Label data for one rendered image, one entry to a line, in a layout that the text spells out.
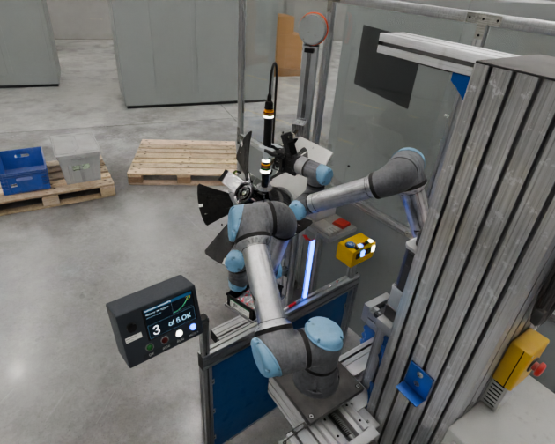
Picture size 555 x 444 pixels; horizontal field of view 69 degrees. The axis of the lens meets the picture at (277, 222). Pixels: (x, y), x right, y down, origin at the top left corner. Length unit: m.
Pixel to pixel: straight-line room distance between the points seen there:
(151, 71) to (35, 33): 2.30
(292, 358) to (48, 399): 1.87
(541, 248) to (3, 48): 8.47
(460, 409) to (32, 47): 8.33
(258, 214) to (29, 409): 1.93
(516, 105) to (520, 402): 0.79
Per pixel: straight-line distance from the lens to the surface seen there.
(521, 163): 0.85
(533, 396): 1.35
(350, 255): 1.89
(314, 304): 1.94
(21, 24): 8.62
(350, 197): 1.44
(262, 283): 1.22
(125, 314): 1.30
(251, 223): 1.26
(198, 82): 7.32
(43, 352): 3.05
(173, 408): 2.58
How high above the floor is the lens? 2.15
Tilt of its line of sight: 32 degrees down
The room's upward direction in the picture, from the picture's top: 5 degrees clockwise
